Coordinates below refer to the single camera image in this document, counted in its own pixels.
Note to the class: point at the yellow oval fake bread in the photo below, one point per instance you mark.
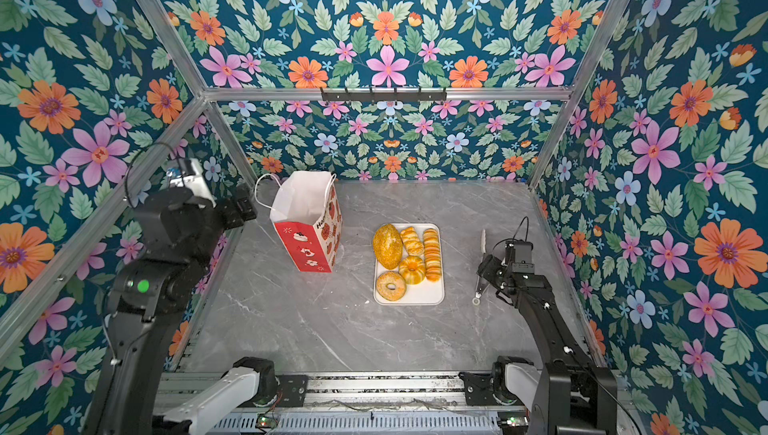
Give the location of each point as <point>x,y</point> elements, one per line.
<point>388,246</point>

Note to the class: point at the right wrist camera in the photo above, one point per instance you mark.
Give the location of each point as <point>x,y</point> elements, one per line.
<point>519,252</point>

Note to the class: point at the round bundt fake bread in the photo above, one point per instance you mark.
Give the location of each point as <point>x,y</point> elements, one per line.
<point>412,269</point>

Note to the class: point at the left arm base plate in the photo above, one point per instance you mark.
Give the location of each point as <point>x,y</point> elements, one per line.
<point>291,392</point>

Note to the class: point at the long fake bread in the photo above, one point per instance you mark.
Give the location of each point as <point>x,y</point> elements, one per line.
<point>432,255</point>

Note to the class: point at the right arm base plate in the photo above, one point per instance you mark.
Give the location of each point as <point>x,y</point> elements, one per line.
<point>480,390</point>

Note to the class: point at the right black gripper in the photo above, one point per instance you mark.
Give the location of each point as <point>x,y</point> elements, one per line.
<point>488,267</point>

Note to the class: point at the ring donut fake bread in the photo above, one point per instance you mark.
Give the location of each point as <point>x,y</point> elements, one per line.
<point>391,286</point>

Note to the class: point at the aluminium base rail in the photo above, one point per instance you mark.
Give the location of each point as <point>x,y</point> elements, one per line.
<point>393,390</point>

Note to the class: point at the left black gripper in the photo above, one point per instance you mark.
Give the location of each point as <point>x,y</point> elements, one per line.
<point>235,214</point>

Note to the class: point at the black hook rail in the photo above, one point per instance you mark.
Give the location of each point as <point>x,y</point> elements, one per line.
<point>371,95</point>

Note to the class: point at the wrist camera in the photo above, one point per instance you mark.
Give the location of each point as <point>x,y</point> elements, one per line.
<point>519,252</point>
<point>188,173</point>

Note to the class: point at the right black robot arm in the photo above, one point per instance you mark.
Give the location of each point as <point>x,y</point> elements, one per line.
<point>569,393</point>

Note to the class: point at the red white paper bag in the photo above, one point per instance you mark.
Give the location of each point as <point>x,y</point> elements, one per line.
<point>306,215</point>

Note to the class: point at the white rectangular tray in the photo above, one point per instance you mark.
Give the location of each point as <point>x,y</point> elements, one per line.
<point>424,294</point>

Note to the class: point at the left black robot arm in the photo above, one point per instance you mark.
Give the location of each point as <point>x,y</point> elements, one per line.
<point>146,305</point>

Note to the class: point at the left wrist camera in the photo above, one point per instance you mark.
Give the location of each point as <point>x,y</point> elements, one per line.
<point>188,173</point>

